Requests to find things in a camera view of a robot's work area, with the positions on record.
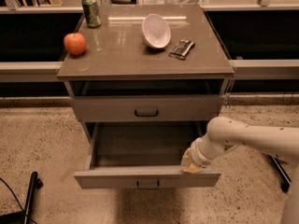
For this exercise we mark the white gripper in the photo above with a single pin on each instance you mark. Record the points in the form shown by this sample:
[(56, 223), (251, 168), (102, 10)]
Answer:
[(198, 157)]

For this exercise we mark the grey drawer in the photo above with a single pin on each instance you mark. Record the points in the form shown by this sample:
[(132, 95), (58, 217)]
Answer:
[(141, 155), (147, 108)]

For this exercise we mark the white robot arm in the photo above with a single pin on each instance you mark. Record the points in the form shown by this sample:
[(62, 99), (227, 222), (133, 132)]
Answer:
[(224, 135)]

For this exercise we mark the grey drawer cabinet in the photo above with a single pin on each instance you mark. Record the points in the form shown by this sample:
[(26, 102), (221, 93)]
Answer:
[(117, 63)]

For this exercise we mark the grey top drawer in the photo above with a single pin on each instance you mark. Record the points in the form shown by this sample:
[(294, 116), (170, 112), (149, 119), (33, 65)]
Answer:
[(147, 108)]

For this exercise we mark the black right base leg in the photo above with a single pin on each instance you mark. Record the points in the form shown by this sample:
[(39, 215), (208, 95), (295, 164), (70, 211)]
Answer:
[(285, 179)]

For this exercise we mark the black base leg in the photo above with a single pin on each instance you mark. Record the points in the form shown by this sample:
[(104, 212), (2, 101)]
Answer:
[(285, 179), (24, 216)]

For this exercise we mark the dark snack bar packet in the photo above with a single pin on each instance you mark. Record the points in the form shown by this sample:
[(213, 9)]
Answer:
[(181, 49)]

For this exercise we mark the grey metal railing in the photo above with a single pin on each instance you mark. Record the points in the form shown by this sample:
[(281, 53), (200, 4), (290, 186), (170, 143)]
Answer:
[(46, 71)]

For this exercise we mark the white bowl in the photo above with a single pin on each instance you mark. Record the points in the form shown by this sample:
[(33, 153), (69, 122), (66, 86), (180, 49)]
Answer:
[(156, 32)]

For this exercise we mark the red apple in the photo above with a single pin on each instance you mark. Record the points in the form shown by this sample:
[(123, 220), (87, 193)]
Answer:
[(75, 43)]

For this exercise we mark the black left base leg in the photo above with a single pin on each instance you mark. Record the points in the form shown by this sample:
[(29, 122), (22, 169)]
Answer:
[(24, 216)]

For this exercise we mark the green soda can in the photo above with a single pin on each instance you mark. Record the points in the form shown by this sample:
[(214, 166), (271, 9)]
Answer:
[(91, 13)]

